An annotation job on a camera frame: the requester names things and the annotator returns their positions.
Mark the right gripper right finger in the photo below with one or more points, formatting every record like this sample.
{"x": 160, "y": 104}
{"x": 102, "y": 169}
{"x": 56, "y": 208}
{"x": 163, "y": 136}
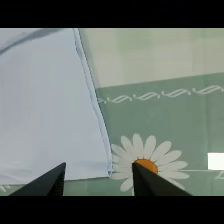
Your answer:
{"x": 150, "y": 183}

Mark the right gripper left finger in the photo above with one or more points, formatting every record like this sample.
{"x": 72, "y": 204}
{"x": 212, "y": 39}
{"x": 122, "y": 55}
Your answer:
{"x": 48, "y": 183}

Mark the light blue shirt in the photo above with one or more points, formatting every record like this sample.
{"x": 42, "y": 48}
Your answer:
{"x": 43, "y": 110}

